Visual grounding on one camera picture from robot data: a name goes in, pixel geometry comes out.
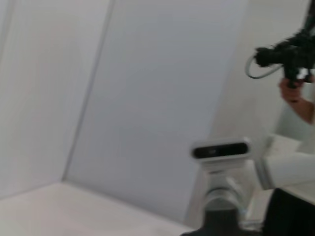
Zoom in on bystander hand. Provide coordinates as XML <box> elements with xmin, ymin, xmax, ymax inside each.
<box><xmin>279</xmin><ymin>78</ymin><xmax>305</xmax><ymax>104</ymax></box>

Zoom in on bystander bare forearm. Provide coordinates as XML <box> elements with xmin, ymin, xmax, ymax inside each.
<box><xmin>289</xmin><ymin>94</ymin><xmax>315</xmax><ymax>125</ymax></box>

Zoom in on bystander white shirt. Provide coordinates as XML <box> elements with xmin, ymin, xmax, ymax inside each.
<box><xmin>275</xmin><ymin>81</ymin><xmax>315</xmax><ymax>153</ymax></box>

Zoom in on bystander dark hair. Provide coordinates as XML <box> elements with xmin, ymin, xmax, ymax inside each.
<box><xmin>303</xmin><ymin>0</ymin><xmax>315</xmax><ymax>30</ymax></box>

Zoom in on bystander black trousers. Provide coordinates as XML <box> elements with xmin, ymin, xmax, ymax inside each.
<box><xmin>262</xmin><ymin>188</ymin><xmax>315</xmax><ymax>236</ymax></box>

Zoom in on black robot torso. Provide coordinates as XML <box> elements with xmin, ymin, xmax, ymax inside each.
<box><xmin>181</xmin><ymin>208</ymin><xmax>263</xmax><ymax>236</ymax></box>

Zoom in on black handheld camera rig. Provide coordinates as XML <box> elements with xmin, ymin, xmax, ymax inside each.
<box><xmin>254</xmin><ymin>26</ymin><xmax>315</xmax><ymax>103</ymax></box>

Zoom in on grey looped cable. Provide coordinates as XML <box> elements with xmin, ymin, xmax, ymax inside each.
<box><xmin>245</xmin><ymin>54</ymin><xmax>284</xmax><ymax>80</ymax></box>

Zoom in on silver head depth camera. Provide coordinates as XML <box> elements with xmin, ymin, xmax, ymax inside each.
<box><xmin>191</xmin><ymin>137</ymin><xmax>252</xmax><ymax>163</ymax></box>

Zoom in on silver head camera mount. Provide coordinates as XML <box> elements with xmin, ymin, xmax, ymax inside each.
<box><xmin>194</xmin><ymin>161</ymin><xmax>255</xmax><ymax>214</ymax></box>

